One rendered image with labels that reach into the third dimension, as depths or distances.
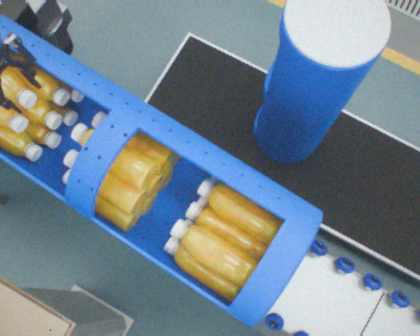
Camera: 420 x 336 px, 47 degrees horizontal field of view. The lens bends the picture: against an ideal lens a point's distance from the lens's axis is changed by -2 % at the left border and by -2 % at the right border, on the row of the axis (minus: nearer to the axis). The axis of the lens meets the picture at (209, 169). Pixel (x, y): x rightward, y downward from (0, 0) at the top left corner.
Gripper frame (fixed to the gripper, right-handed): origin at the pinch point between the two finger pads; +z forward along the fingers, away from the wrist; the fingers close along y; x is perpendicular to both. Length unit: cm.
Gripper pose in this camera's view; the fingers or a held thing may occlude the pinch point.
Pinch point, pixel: (21, 92)
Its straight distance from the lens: 111.4
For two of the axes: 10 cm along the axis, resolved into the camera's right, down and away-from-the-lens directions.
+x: -8.4, -5.2, 1.4
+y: 5.4, -8.2, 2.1
